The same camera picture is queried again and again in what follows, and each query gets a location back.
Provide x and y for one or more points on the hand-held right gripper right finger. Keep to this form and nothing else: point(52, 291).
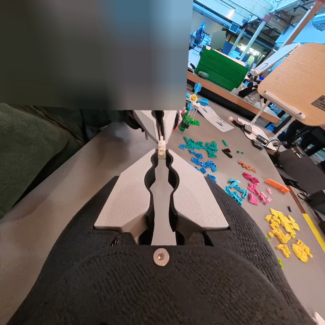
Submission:
point(198, 203)

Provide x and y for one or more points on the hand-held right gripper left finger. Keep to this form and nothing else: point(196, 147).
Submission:
point(123, 200)

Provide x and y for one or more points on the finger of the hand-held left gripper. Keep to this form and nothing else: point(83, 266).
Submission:
point(147, 121)
point(170, 120)

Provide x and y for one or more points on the white lego brick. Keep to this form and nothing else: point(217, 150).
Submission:
point(162, 151)

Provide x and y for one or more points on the person's left forearm green sleeve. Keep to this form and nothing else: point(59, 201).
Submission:
point(101, 116)

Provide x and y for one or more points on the lego flower model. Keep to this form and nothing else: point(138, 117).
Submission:
point(194, 97)

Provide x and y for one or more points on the pile of blue lego pieces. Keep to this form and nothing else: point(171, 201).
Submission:
point(203, 163)

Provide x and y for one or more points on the pile of turquoise lego pieces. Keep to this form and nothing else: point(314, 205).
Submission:
point(236, 190)

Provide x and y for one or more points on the pile of green lego pieces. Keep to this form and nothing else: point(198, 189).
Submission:
point(203, 146)

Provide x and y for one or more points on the lego instruction booklet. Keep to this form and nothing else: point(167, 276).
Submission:
point(215, 119)

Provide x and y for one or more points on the pile of magenta lego pieces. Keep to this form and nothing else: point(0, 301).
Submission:
point(252, 189)

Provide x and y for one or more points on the group of black lego pieces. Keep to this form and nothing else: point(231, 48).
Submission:
point(226, 152)

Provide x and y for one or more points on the pile of orange lego pieces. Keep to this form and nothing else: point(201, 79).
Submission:
point(247, 166)

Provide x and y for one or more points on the pile of yellow lego pieces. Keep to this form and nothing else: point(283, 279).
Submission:
point(281, 223)

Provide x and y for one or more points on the yellow round lego disc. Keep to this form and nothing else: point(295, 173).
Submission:
point(299, 252)

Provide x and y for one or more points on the person's jeans leg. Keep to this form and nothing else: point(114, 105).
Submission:
point(97, 133)

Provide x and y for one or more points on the grey-green rounded object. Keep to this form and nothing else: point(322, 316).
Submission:
point(203, 75)

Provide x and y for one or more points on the wooden workbench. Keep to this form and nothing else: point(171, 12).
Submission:
point(223, 92)

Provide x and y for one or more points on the green plastic crate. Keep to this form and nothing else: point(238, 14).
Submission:
point(221, 68)

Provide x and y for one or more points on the black device with red label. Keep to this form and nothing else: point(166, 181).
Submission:
point(245, 127)

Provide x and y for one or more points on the orange brick separator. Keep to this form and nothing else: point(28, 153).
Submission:
point(276, 185)

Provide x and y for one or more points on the black stand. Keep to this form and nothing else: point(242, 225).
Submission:
point(247, 91)

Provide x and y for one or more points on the small black device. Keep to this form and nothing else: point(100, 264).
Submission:
point(257, 144)

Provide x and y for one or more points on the white plate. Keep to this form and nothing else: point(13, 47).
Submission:
point(264, 134)

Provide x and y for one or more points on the yellow tape strip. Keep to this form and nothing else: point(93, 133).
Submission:
point(314, 231)

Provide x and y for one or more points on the black equipment box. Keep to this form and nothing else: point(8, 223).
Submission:
point(318, 200)

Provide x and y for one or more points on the white tilted tabletop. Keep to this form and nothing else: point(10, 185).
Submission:
point(276, 57)

